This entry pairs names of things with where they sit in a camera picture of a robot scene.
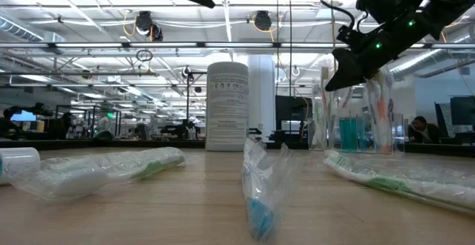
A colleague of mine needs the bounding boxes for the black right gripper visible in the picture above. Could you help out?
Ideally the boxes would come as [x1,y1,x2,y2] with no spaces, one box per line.
[324,14,435,92]

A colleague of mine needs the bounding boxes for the purple toothbrush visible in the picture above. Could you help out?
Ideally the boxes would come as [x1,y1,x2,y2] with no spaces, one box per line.
[387,97,397,123]

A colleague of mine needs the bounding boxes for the black screen on stand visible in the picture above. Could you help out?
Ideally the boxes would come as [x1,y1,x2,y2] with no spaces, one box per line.
[275,95,319,146]

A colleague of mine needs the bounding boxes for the clear acrylic organizer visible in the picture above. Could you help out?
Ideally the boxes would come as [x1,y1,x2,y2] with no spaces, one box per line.
[309,77,406,155]

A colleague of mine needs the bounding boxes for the white building column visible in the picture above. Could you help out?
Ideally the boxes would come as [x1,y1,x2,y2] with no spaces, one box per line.
[247,54,277,142]

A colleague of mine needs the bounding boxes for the person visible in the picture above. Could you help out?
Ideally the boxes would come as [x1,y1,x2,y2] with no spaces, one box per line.
[407,115,441,145]
[59,111,79,139]

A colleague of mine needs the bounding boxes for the black pole stand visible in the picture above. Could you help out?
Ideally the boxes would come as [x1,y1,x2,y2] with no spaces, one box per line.
[185,72,207,127]

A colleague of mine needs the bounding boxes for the white wipes canister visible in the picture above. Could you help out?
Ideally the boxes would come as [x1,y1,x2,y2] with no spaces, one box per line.
[205,61,250,152]

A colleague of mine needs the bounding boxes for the blue toothbrush in clear wrapper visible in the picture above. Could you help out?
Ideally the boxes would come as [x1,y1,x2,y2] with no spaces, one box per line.
[240,137,298,243]

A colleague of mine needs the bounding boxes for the desk monitor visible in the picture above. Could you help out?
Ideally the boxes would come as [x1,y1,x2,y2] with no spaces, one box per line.
[10,110,37,123]

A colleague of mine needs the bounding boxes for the black ceiling cable reel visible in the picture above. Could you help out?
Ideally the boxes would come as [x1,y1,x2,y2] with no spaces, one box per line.
[180,65,194,82]
[134,10,164,42]
[253,10,273,32]

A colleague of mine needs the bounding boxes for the silver ceiling duct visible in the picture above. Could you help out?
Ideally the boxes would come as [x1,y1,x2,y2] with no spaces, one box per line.
[389,48,446,82]

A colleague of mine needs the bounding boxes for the coiled black cable loop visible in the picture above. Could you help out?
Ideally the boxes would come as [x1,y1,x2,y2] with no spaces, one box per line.
[135,49,154,63]

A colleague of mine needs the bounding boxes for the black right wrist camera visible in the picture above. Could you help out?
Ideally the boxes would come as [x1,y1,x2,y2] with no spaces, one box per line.
[356,0,415,25]

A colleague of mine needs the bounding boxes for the black wall monitor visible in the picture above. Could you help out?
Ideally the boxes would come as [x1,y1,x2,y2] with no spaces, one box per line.
[449,96,475,127]

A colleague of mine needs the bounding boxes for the black table frame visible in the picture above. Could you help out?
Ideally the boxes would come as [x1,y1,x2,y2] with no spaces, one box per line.
[0,137,475,154]

